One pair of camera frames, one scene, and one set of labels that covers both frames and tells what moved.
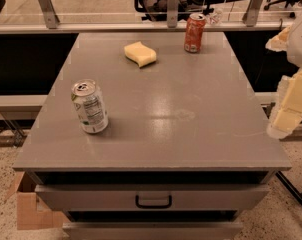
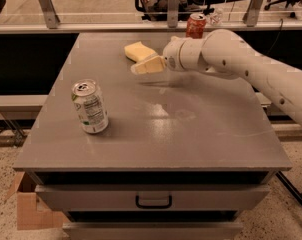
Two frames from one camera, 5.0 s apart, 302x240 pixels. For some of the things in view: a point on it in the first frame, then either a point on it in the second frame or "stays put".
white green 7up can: x=90 y=106 stays put
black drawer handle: x=169 y=205 stays put
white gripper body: x=300 y=43 to x=171 y=58
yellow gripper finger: x=279 y=42 to x=174 y=38
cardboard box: x=32 y=211 stays put
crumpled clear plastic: x=215 y=16 stays put
